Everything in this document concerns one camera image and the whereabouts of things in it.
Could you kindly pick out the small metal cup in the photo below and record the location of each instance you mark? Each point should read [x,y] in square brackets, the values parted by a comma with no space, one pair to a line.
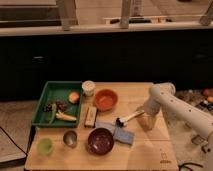
[70,138]

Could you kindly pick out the white cup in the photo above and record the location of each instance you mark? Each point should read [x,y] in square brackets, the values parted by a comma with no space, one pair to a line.
[88,87]

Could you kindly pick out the green pepper toy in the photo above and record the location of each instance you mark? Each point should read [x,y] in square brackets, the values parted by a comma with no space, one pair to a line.
[54,110]

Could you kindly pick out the light green cup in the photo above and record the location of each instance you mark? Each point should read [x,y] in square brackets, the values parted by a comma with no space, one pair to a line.
[45,146]

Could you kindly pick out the orange bowl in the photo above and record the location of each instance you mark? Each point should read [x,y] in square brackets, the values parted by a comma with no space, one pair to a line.
[105,100]

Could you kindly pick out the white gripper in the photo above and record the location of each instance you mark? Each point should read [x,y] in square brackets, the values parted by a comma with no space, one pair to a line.
[148,119]

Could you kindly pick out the green plastic tray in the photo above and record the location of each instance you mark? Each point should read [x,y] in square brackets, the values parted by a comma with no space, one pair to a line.
[58,91]

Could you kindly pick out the peach fruit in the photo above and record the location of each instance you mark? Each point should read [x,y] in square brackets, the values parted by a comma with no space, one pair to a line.
[74,97]

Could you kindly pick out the yellow banana toy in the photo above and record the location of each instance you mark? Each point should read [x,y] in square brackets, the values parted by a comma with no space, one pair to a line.
[65,117]

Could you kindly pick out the dark purple bowl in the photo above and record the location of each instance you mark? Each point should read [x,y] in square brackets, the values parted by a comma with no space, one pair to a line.
[100,141]

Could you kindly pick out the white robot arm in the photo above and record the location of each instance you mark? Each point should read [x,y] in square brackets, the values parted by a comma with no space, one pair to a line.
[163,95]

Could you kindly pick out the blue cloth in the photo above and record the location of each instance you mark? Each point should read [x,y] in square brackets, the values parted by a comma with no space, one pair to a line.
[119,134]

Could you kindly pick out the wooden block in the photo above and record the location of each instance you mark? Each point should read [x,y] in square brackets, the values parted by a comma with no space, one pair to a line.
[90,116]

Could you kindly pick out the dark grapes toy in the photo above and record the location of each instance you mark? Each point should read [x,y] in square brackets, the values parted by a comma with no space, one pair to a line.
[60,106]

